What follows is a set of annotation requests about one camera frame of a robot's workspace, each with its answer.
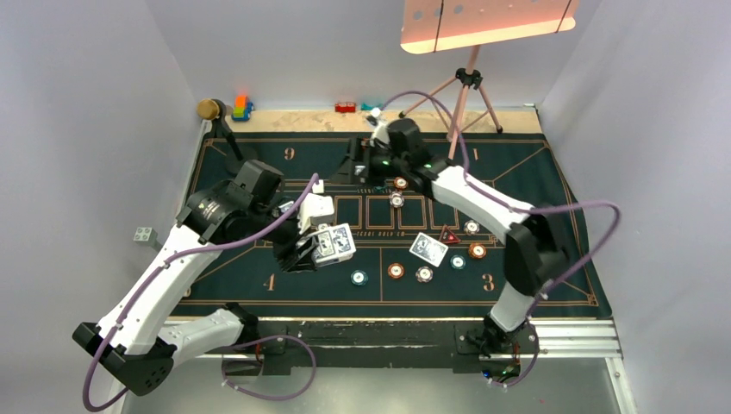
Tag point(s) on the green poker chip stack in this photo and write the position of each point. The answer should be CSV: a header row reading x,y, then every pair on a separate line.
x,y
359,278

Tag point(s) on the white blue chips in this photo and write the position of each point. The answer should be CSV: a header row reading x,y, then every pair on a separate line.
x,y
471,227
396,200

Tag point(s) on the pink tripod stand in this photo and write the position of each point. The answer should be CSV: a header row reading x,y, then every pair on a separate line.
x,y
470,78

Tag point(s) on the green poker table mat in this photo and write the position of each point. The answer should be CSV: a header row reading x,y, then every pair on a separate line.
x,y
519,165

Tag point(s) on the red toy block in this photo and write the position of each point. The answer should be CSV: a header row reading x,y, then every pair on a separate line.
x,y
345,107

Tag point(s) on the red triangle marker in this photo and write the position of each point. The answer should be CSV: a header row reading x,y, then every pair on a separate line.
x,y
447,236

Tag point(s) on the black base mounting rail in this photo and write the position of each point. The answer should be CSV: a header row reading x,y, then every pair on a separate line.
x,y
459,345

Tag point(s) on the teal toy block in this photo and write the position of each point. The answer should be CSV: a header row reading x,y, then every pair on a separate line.
x,y
370,107

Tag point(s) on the orange poker chip stack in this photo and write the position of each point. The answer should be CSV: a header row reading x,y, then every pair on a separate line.
x,y
395,270

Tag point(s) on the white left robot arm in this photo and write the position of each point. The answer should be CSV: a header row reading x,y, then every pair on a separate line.
x,y
134,344

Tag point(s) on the grey toy brick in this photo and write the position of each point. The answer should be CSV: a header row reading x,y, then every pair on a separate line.
x,y
147,237

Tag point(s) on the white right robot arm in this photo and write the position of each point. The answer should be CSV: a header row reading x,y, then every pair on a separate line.
x,y
534,244

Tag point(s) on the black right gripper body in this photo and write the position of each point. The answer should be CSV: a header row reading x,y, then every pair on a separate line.
x,y
378,163

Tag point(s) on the blue playing card deck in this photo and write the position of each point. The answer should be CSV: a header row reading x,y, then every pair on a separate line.
x,y
334,244

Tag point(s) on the face-down card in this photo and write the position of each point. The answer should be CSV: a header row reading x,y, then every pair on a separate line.
x,y
428,249

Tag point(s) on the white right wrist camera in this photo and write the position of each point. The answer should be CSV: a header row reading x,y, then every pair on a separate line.
x,y
380,136

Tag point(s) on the colourful toy block stack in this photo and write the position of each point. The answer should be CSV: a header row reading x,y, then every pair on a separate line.
x,y
242,109

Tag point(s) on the pink white poker chip stack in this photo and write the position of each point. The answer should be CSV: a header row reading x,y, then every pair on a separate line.
x,y
424,274

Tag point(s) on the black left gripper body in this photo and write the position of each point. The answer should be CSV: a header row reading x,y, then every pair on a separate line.
x,y
284,236

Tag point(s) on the pink perforated board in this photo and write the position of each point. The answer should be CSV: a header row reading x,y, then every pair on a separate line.
x,y
434,26

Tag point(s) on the black microphone stand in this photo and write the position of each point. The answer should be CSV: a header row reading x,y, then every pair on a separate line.
x,y
236,156

